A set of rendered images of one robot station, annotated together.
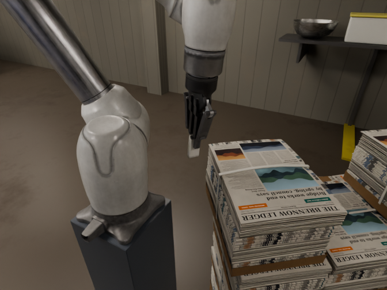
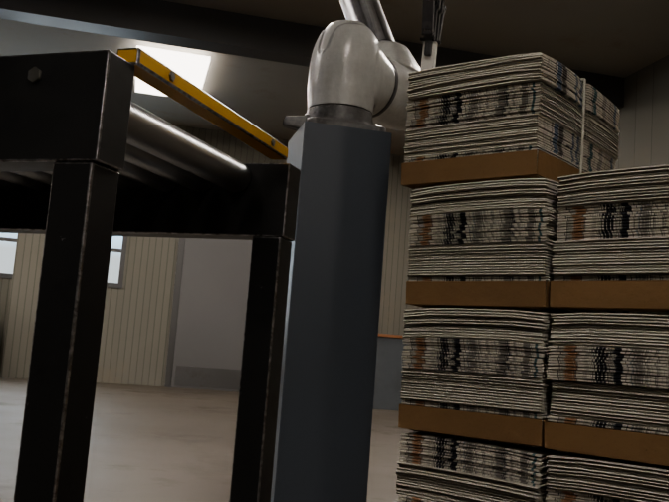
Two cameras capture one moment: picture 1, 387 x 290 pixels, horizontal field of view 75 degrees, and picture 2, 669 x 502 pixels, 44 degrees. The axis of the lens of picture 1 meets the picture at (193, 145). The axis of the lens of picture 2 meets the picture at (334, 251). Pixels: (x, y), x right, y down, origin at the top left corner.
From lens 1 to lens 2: 1.75 m
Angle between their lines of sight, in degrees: 60
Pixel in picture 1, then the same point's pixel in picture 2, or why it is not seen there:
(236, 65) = not seen: outside the picture
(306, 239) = (497, 112)
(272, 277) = (452, 188)
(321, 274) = (532, 193)
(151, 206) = (360, 122)
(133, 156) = (350, 40)
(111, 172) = (327, 48)
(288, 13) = not seen: outside the picture
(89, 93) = not seen: hidden behind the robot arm
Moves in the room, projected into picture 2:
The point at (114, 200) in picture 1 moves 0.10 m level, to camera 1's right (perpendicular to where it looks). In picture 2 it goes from (320, 81) to (350, 72)
